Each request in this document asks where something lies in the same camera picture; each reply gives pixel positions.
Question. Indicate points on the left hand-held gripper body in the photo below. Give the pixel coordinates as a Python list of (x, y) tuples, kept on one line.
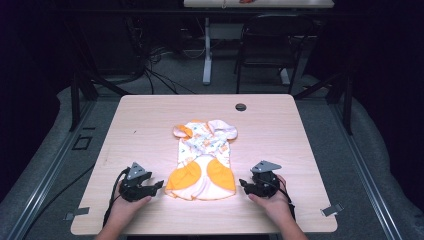
[(133, 186)]

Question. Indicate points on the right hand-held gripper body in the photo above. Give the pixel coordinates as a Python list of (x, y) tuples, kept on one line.
[(265, 183)]

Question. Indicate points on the white and orange baby romper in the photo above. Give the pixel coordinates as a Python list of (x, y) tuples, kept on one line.
[(204, 151)]

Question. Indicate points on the person's left hand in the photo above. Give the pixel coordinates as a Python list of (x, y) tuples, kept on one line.
[(125, 208)]

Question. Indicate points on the person's right hand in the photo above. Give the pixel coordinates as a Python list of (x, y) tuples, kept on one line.
[(276, 205)]

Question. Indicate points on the grey tape strip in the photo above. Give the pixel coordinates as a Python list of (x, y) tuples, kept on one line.
[(332, 210), (77, 213)]

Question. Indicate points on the black metal stand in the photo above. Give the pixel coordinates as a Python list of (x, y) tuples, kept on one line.
[(81, 96), (343, 100)]

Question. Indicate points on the white desk leg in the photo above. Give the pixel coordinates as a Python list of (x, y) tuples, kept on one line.
[(207, 60)]

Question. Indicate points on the black metal chair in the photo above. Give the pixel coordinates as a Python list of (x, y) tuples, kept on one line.
[(273, 43)]

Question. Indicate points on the small orange object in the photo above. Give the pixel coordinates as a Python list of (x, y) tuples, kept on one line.
[(247, 1)]

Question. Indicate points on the aluminium floor rail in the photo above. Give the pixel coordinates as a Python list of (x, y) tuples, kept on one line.
[(50, 173), (366, 173)]

